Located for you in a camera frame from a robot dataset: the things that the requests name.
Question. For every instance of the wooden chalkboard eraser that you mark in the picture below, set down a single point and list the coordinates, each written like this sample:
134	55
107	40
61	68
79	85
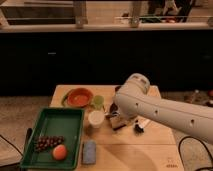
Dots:
117	123

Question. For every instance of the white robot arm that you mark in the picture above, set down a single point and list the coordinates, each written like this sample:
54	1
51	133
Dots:
132	99

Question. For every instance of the small metal cup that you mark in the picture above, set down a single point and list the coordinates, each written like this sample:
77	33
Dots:
117	88

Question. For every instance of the green plastic cup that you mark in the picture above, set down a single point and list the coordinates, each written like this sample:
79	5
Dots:
98	102

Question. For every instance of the white paper cup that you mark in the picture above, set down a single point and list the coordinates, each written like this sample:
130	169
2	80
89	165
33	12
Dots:
96	118

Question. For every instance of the brown bowl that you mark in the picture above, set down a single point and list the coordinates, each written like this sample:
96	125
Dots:
113	108

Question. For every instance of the white spoon in bowl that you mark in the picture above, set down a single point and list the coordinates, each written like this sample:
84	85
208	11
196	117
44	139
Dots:
110	115

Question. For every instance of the orange plate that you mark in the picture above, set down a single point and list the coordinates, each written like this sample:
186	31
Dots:
79	97

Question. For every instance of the green chili pepper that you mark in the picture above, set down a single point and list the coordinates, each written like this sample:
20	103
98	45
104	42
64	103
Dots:
64	101

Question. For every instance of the blue grey sponge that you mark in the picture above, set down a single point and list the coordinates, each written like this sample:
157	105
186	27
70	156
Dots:
89	152

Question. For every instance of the green plastic tray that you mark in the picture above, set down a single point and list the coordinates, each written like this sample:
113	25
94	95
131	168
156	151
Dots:
54	126

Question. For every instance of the orange peach fruit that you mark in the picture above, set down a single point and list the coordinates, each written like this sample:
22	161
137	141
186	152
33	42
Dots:
59	152

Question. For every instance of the bunch of dark grapes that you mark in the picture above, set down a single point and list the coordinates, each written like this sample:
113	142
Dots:
44	142

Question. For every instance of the white handled dish brush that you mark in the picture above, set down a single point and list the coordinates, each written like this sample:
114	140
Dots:
139	126

